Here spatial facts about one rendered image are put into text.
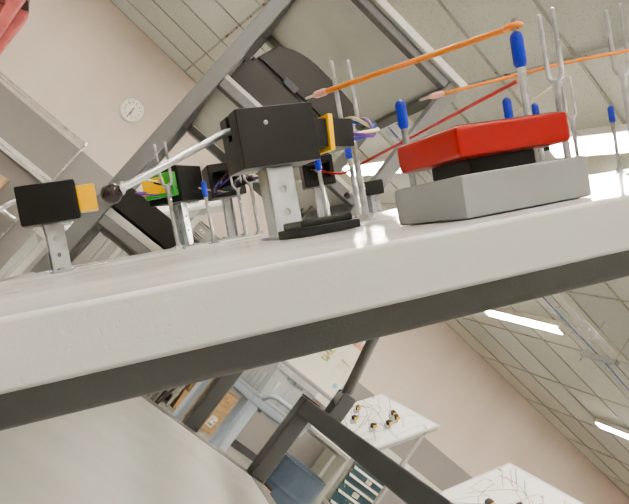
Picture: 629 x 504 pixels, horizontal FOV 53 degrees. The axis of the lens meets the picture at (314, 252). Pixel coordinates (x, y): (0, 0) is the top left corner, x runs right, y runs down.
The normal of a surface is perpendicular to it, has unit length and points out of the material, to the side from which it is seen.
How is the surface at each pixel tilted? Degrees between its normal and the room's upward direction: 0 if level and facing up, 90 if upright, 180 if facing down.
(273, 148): 87
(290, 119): 87
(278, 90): 90
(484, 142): 90
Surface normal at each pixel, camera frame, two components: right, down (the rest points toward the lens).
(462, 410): 0.40, 0.08
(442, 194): -0.93, 0.18
